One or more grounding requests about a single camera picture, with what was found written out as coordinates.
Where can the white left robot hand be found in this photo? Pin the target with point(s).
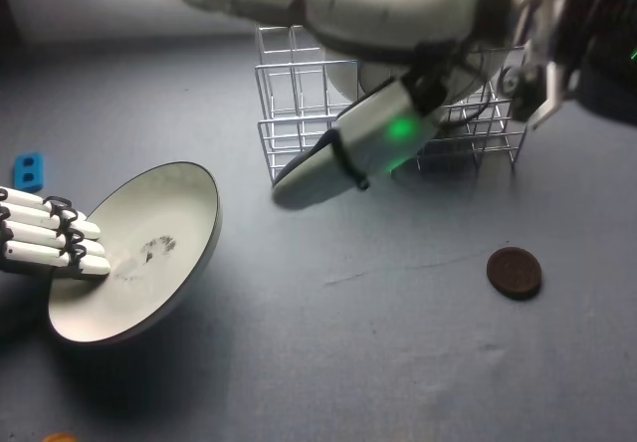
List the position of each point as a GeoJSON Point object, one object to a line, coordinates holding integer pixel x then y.
{"type": "Point", "coordinates": [35, 235]}

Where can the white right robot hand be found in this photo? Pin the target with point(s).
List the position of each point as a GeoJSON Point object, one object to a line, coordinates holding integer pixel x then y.
{"type": "Point", "coordinates": [388, 4]}

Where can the white plate with pale underside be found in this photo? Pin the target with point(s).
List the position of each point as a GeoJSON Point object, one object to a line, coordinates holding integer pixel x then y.
{"type": "Point", "coordinates": [343, 78]}

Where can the white plate with black rim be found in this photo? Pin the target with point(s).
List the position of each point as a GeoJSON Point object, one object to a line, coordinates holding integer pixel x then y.
{"type": "Point", "coordinates": [149, 283]}

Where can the blue plastic block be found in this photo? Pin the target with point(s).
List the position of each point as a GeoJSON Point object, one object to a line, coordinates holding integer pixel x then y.
{"type": "Point", "coordinates": [30, 170]}

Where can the small orange object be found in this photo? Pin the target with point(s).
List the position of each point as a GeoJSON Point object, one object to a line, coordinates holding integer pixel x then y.
{"type": "Point", "coordinates": [61, 438]}

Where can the brown round coaster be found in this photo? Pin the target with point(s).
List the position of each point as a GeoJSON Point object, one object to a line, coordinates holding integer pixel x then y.
{"type": "Point", "coordinates": [515, 273]}

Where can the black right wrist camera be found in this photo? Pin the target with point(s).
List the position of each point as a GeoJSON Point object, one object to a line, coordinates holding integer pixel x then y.
{"type": "Point", "coordinates": [517, 88]}

